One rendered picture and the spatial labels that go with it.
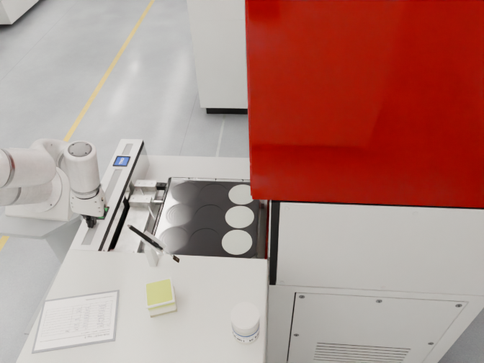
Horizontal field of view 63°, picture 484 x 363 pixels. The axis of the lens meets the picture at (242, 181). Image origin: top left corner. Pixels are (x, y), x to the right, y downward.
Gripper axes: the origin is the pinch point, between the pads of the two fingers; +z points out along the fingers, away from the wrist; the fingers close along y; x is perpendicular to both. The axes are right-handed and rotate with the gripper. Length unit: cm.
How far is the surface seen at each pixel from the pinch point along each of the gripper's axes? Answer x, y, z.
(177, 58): -294, 23, 105
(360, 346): 10, -106, 38
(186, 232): -2.9, -30.9, 1.8
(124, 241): 0.4, -10.6, 8.2
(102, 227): 0.8, -3.9, 1.4
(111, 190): -16.2, -1.6, 2.3
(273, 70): 10, -44, -71
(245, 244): 1, -51, -2
